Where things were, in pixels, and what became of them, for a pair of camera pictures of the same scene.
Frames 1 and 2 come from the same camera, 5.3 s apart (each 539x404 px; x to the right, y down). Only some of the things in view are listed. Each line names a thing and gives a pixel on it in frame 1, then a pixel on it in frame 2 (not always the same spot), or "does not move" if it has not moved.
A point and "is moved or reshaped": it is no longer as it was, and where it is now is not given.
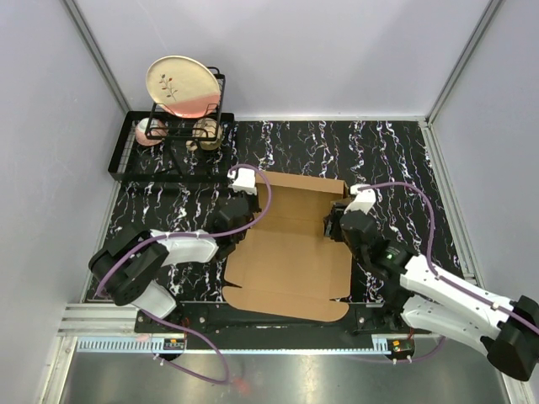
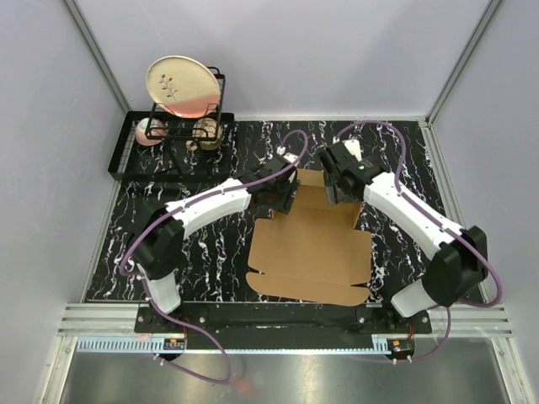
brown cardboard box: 285,264 is moved or reshaped
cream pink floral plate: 182,87 does not move
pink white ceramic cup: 151,131 does not move
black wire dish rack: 155,146 does not move
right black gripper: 331,222 → 333,196
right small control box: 401,348 does not move
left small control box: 173,343 does not move
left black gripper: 251,197 → 285,204
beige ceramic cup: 206,134 does not move
